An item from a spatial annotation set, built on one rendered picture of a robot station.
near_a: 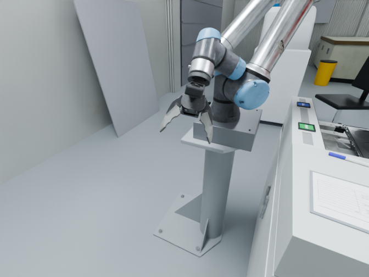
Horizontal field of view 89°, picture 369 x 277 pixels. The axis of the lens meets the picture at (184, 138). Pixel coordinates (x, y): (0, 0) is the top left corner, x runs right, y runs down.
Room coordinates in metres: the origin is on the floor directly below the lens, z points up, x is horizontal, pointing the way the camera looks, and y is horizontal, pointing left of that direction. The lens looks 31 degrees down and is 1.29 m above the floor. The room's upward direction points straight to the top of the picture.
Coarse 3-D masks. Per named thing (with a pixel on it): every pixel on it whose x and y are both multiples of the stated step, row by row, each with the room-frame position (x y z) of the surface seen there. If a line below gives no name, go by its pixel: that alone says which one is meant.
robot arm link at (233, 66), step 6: (228, 54) 0.65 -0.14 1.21; (234, 54) 0.68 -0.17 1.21; (222, 60) 0.64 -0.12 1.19; (228, 60) 0.65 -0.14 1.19; (234, 60) 0.66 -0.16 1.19; (240, 60) 0.67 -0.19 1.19; (216, 66) 0.65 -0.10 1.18; (222, 66) 0.65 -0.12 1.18; (228, 66) 0.65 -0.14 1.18; (234, 66) 0.66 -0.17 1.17; (240, 66) 0.67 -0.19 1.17; (222, 72) 0.67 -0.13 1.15; (228, 72) 0.66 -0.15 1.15; (234, 72) 0.66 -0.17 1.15; (240, 72) 0.67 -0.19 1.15; (234, 78) 0.68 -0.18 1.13
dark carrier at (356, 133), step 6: (354, 132) 0.70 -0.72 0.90; (360, 132) 0.70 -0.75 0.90; (366, 132) 0.70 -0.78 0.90; (354, 138) 0.65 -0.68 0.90; (360, 138) 0.65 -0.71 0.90; (366, 138) 0.65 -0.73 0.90; (360, 144) 0.61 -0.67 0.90; (366, 144) 0.61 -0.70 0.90; (360, 150) 0.57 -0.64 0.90; (366, 150) 0.57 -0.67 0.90; (366, 156) 0.53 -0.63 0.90
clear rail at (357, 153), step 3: (342, 126) 0.76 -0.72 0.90; (345, 126) 0.75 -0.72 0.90; (345, 129) 0.73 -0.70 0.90; (345, 132) 0.70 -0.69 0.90; (348, 132) 0.69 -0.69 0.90; (348, 135) 0.67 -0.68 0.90; (351, 138) 0.64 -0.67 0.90; (351, 141) 0.63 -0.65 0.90; (351, 144) 0.61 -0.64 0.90; (354, 147) 0.58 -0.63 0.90; (354, 150) 0.57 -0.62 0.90; (357, 150) 0.56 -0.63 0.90; (357, 153) 0.55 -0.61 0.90; (360, 153) 0.54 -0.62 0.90; (357, 156) 0.53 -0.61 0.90; (360, 156) 0.53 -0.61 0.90
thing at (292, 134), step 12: (288, 108) 1.00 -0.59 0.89; (300, 108) 0.83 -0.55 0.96; (312, 108) 0.82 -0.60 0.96; (288, 120) 0.82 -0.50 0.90; (300, 120) 0.69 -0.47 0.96; (312, 120) 0.69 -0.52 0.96; (288, 132) 0.68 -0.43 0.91; (300, 132) 0.59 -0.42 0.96; (312, 132) 0.59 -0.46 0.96; (288, 144) 0.58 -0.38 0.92; (300, 144) 0.51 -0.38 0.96; (312, 144) 0.52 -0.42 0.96
